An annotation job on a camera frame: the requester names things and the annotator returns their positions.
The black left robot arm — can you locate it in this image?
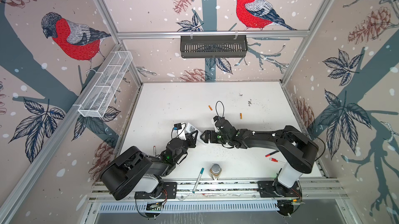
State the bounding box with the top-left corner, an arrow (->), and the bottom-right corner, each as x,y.
100,131 -> 198,201

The teal capped marker pen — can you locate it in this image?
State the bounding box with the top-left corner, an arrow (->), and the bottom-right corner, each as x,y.
192,168 -> 204,193

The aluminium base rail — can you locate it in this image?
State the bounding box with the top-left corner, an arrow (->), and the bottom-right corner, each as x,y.
85,178 -> 350,217

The white remote control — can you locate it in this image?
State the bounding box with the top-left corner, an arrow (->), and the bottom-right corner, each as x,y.
185,122 -> 202,135

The white wire mesh basket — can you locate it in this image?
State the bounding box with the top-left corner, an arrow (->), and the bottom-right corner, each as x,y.
78,51 -> 133,118

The black hanging plastic basket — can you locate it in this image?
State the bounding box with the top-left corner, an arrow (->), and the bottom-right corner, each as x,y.
180,35 -> 248,59

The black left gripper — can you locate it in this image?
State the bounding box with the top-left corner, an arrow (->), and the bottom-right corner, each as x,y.
173,130 -> 198,164

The red black marker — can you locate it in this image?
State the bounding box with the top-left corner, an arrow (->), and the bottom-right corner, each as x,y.
265,150 -> 279,158

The silver metal binder clip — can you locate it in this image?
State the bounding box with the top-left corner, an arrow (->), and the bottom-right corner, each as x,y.
209,163 -> 222,180

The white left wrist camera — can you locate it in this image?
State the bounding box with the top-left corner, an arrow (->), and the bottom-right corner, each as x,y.
171,123 -> 187,140

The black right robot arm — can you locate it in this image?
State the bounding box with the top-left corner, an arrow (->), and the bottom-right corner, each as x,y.
201,125 -> 319,189

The aluminium top crossbar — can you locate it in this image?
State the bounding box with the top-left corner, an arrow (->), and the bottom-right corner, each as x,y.
116,30 -> 310,40

